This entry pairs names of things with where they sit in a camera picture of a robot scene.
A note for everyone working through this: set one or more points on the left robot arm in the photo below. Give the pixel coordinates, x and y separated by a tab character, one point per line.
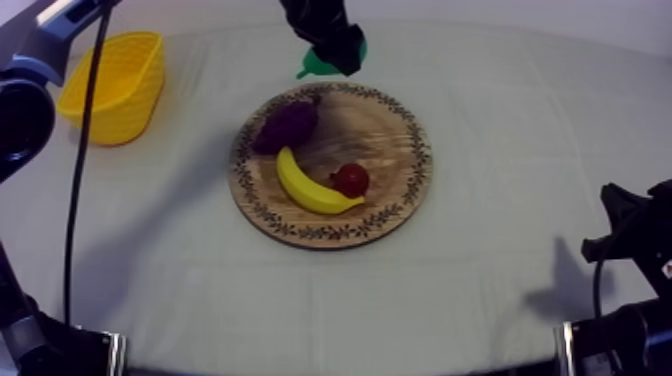
23	123

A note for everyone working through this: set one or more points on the yellow plastic basket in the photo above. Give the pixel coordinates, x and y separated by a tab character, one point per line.
118	86

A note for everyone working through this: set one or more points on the round wooden board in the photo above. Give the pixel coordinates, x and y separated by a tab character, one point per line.
367	142

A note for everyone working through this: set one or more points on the yellow toy banana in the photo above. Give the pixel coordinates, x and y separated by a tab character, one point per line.
304	191

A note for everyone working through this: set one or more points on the purple toy grapes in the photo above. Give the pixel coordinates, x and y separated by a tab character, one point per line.
288	127

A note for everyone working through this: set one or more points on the green toy pear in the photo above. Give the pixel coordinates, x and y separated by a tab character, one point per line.
315	65

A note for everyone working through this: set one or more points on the silver metal bar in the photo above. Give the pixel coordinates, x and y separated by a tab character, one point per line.
563	349
116	354

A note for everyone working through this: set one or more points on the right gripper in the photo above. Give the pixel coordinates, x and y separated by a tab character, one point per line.
653	236

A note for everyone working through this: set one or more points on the small red fruit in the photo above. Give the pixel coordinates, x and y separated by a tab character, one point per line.
352	180

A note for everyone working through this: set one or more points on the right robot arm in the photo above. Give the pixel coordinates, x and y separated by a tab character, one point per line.
630	336

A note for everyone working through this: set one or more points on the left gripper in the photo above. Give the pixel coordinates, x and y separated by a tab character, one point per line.
325	29

